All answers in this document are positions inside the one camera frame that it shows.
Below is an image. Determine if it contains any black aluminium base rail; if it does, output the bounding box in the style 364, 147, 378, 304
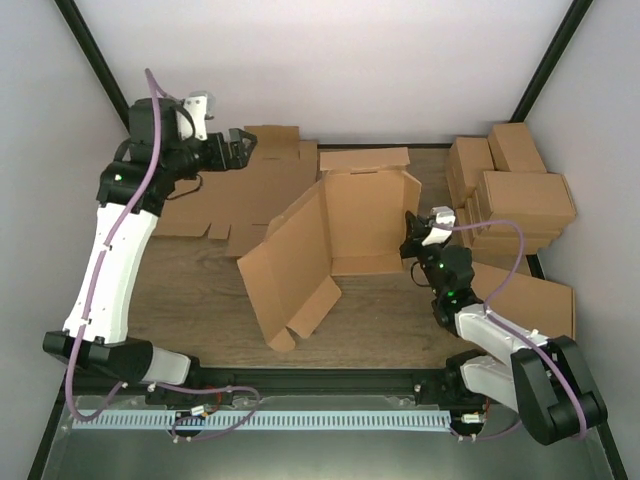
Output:
62, 367, 594, 401

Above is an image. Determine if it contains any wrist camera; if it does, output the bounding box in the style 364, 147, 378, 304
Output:
176, 91, 216, 141
421, 206, 456, 246

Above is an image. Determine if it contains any left black frame post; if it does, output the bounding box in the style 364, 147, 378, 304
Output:
54, 0, 129, 130

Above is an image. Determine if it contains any right black frame post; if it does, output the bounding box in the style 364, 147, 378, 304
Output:
509, 0, 594, 123

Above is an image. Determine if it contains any folded box back right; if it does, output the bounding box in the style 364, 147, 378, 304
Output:
487, 123, 547, 173

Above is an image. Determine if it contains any purple cable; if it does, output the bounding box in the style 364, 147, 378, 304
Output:
64, 68, 262, 444
434, 220, 591, 442

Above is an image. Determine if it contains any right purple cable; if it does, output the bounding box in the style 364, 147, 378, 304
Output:
434, 220, 591, 442

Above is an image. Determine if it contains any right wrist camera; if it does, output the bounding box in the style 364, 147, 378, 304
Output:
421, 206, 456, 246

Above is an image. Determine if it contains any flat cardboard sheet stack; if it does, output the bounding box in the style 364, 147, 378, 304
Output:
153, 125, 318, 257

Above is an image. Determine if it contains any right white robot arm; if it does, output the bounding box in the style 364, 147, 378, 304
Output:
399, 206, 608, 445

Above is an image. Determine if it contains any folded box back left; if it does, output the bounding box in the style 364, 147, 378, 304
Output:
445, 137, 494, 208

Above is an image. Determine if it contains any folded boxes lower stack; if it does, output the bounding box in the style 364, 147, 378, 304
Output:
455, 199, 563, 255

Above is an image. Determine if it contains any black frame post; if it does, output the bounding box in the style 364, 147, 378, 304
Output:
509, 0, 594, 123
54, 0, 129, 130

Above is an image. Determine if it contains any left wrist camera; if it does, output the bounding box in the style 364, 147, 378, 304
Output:
176, 91, 216, 141

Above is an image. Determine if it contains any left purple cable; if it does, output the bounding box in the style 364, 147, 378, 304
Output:
64, 68, 262, 444

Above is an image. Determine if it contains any folded box near right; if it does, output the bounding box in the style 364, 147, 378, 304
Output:
489, 273, 576, 339

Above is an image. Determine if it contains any light blue cable duct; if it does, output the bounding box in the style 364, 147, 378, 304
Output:
71, 410, 451, 433

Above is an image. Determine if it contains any folded box top stack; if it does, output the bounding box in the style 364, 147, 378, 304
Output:
474, 171, 577, 230

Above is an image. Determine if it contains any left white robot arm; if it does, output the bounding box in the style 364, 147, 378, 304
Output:
43, 92, 257, 404

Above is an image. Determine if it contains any cardboard box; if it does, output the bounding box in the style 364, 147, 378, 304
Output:
237, 147, 421, 352

